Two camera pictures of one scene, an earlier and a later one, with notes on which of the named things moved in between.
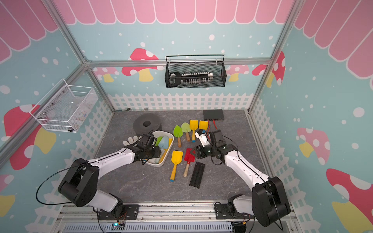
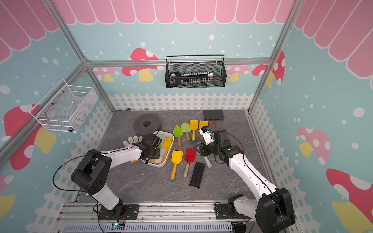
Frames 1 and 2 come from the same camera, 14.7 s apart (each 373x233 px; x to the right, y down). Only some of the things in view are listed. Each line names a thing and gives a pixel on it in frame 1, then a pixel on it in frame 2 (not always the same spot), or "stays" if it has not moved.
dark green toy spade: [178, 132] stays
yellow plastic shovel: [176, 158] stays
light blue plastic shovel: [163, 144] -> [206, 158]
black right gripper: [199, 152] stays
